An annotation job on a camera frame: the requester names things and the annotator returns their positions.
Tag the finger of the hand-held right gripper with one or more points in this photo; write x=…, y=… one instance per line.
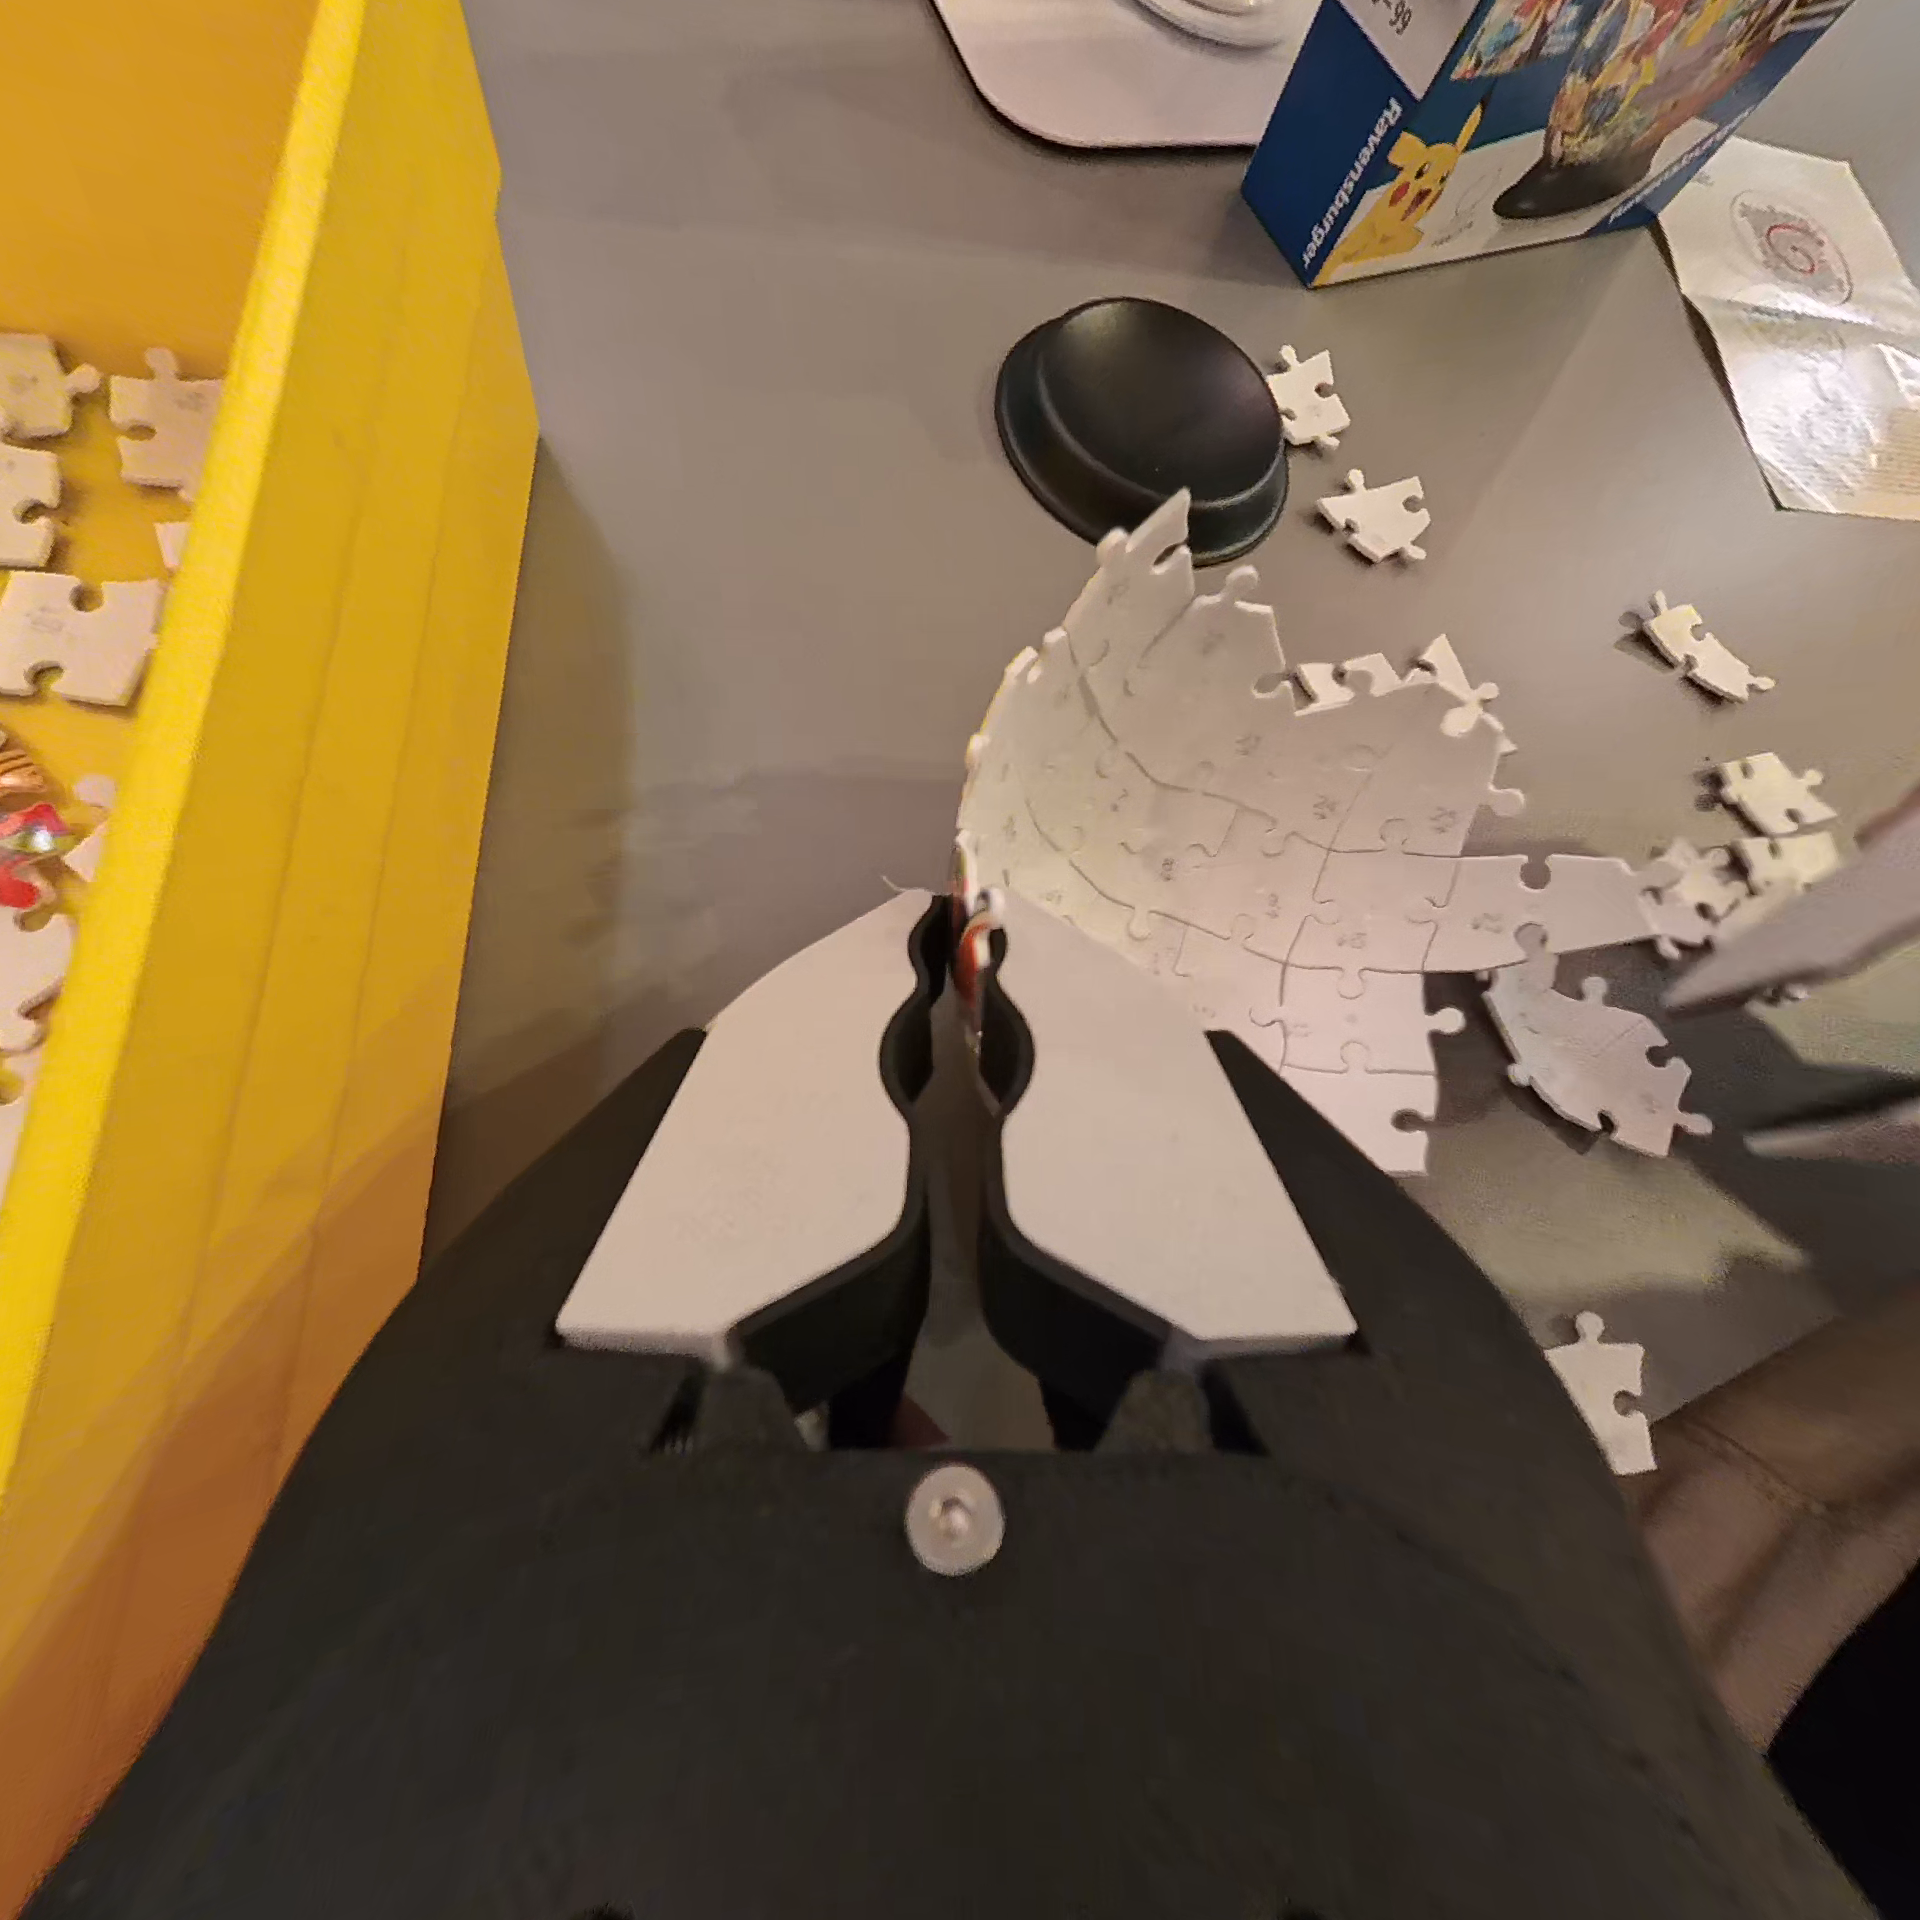
x=1829, y=930
x=1861, y=1128

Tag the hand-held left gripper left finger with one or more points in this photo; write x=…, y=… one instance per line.
x=749, y=1171

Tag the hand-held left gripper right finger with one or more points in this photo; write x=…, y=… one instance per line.
x=1154, y=1184

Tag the joined white puzzle piece cluster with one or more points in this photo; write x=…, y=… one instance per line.
x=1588, y=1049

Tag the partly built white puzzle ball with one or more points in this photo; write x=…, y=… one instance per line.
x=1275, y=839

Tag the white puzzle pieces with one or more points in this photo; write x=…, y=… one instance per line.
x=1371, y=517

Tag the black round puzzle stand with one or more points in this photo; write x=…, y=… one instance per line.
x=1141, y=411

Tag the batch of unsorted puzzle pieces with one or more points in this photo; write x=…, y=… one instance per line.
x=75, y=637

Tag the blue cartoon puzzle package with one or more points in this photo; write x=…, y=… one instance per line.
x=1349, y=164

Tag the brown cloth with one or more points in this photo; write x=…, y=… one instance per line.
x=1786, y=1546

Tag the yellow box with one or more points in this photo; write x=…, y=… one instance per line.
x=300, y=901

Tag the printed instruction paper sheet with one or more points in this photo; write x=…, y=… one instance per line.
x=1816, y=330

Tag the white rounded tray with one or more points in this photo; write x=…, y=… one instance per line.
x=1096, y=82

